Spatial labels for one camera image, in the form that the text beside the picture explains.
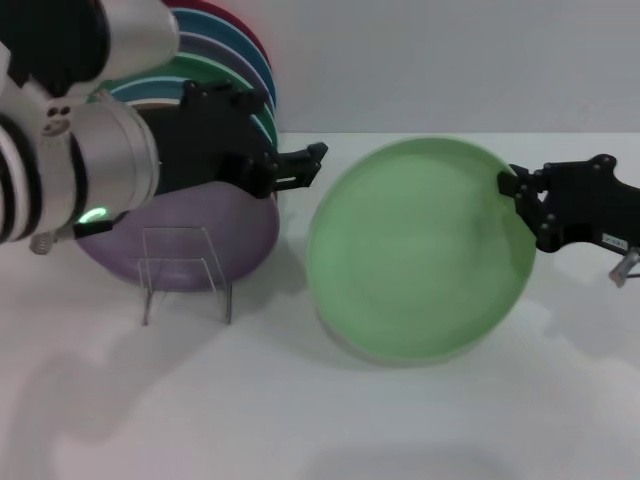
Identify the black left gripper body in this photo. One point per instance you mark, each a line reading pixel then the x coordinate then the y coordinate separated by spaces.
pixel 205 140

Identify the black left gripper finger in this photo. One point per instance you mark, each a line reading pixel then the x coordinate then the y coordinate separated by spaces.
pixel 300 175
pixel 305 152

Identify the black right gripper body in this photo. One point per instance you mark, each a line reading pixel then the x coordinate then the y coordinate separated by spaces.
pixel 585 200

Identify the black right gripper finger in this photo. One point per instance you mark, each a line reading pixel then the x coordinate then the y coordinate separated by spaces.
pixel 535 215
pixel 520 179

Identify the light green plate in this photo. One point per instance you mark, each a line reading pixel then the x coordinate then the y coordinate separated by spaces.
pixel 420 250

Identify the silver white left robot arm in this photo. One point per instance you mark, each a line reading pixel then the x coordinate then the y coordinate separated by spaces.
pixel 90 150

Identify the lavender plate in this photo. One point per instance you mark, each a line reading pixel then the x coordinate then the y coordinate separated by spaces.
pixel 200 215

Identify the dark green plate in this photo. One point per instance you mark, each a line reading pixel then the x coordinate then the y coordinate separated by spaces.
pixel 210 65

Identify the grey purple plate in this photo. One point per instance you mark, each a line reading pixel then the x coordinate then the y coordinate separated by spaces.
pixel 210 45

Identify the red plate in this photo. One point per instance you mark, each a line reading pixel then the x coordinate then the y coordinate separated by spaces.
pixel 240 17

